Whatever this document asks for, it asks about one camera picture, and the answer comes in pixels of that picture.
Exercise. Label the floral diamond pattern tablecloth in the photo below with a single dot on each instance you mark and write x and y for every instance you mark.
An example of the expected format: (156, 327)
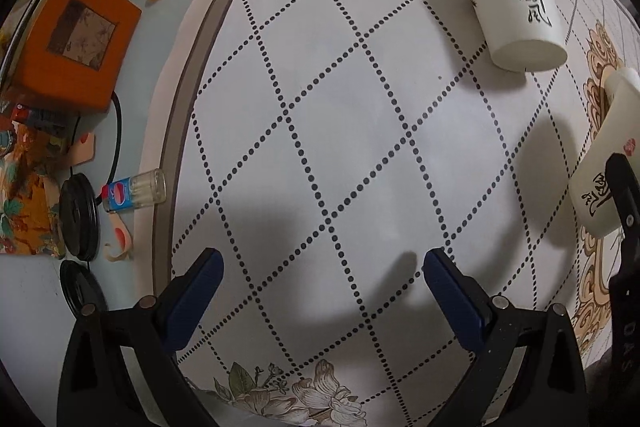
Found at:
(323, 147)

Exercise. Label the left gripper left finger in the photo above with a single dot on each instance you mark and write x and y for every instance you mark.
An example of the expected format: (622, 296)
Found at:
(193, 291)

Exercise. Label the black round lid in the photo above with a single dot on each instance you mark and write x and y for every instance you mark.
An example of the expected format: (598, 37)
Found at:
(80, 287)
(79, 220)

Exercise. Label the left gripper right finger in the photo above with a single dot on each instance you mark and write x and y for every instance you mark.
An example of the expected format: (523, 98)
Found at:
(464, 303)

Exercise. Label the colourful snack bag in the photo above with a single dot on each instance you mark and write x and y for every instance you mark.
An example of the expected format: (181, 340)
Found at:
(29, 191)

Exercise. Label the orange gift box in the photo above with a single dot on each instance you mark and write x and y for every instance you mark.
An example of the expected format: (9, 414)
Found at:
(72, 55)

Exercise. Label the small pepsi glass bottle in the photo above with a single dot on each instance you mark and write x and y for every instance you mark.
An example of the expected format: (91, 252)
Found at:
(144, 190)

